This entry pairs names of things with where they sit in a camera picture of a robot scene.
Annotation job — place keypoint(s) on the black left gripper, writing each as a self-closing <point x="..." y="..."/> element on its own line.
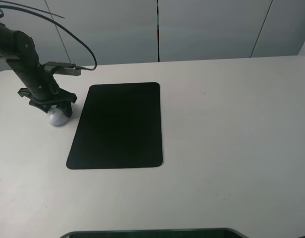
<point x="43" y="95"/>

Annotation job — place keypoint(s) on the white computer mouse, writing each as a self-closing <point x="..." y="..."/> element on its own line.
<point x="56" y="117"/>

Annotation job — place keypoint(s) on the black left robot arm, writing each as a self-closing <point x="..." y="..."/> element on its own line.
<point x="19" y="52"/>

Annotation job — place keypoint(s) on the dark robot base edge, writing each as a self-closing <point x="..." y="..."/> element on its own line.
<point x="165" y="233"/>

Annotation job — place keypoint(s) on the black mouse pad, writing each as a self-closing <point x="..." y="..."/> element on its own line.
<point x="119" y="128"/>

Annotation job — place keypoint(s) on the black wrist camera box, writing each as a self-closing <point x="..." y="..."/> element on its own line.
<point x="62" y="68"/>

